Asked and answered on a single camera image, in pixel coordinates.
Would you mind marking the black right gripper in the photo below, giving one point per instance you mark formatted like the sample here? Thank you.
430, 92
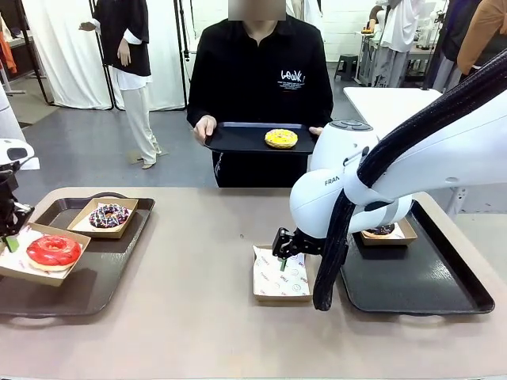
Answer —
311, 245

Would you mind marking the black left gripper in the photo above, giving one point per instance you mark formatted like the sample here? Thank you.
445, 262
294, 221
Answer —
8, 186

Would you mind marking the red glazed donut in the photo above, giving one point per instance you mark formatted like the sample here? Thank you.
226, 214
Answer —
39, 255

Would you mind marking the kraft cardboard box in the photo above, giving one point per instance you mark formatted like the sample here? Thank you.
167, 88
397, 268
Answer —
283, 299
39, 277
396, 241
99, 233

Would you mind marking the purple sprinkled donut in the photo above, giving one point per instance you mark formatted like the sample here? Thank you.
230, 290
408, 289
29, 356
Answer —
97, 217

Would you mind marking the chocolate sprinkled donut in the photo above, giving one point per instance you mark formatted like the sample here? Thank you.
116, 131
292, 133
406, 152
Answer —
378, 230

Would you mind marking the yellow sprinkled donut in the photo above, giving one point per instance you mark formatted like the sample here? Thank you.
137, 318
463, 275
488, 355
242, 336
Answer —
271, 139

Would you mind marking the black serving tray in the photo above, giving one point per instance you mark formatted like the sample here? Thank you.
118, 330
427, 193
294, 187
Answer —
237, 138

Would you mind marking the person's left forearm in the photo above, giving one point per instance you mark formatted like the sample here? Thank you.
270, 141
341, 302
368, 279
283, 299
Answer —
325, 107

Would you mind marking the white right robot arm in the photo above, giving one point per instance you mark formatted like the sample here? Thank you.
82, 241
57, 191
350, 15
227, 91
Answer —
435, 158

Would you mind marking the person's right forearm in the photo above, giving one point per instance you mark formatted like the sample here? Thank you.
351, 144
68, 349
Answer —
198, 107

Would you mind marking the dark brown plastic tray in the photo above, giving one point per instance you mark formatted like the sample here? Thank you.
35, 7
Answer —
103, 257

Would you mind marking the person's left hand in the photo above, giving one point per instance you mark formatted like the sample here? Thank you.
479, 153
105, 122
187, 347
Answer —
317, 131

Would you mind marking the person's right hand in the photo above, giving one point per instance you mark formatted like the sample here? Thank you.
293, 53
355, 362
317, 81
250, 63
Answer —
204, 126

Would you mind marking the person in black shirt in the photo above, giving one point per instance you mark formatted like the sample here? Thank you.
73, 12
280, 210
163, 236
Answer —
253, 79

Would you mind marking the black clothes rack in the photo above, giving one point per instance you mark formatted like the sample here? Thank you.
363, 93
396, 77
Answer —
29, 51

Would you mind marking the white curtain backdrop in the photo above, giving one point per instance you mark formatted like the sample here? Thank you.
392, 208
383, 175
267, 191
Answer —
67, 59

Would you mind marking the black plastic stool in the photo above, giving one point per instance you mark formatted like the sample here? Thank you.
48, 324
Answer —
346, 59

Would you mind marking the small background table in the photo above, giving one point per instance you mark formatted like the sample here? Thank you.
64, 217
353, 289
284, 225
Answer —
368, 47

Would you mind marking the mannequin black top white trousers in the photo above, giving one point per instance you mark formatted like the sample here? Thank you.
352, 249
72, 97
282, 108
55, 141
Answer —
126, 39

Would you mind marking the black light stand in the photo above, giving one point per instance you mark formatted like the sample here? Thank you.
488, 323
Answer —
183, 39

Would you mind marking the mannequin in dark top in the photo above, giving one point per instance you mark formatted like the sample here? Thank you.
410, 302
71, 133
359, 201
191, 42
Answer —
451, 35

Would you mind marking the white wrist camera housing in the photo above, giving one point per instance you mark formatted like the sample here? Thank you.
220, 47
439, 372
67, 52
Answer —
16, 152

